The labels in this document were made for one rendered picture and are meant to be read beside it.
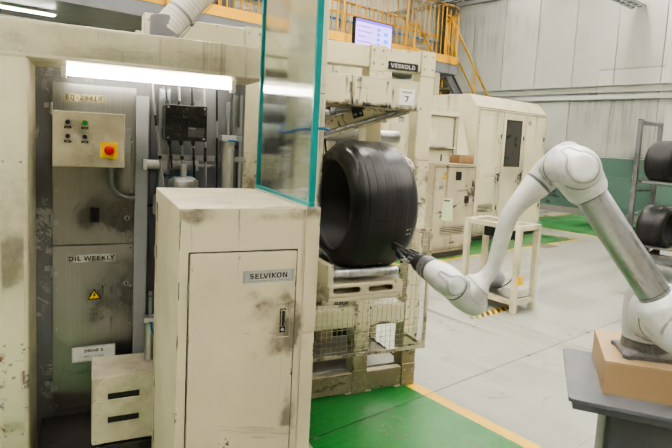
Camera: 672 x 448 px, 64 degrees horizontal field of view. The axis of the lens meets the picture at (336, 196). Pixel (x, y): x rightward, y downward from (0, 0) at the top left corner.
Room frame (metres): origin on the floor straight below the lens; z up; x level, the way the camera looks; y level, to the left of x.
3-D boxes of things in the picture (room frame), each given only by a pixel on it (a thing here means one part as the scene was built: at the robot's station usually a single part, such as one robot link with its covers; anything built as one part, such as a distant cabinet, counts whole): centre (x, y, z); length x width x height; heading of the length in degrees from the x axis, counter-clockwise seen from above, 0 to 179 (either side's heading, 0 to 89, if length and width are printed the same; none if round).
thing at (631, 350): (1.89, -1.14, 0.79); 0.22 x 0.18 x 0.06; 167
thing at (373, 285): (2.31, -0.13, 0.84); 0.36 x 0.09 x 0.06; 115
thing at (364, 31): (6.46, -0.33, 2.60); 0.60 x 0.05 x 0.55; 130
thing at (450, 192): (7.28, -1.39, 0.62); 0.91 x 0.58 x 1.25; 130
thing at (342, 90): (2.76, -0.07, 1.71); 0.61 x 0.25 x 0.15; 115
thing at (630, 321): (1.86, -1.13, 0.93); 0.18 x 0.16 x 0.22; 174
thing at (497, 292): (5.02, -1.58, 0.40); 0.60 x 0.35 x 0.80; 40
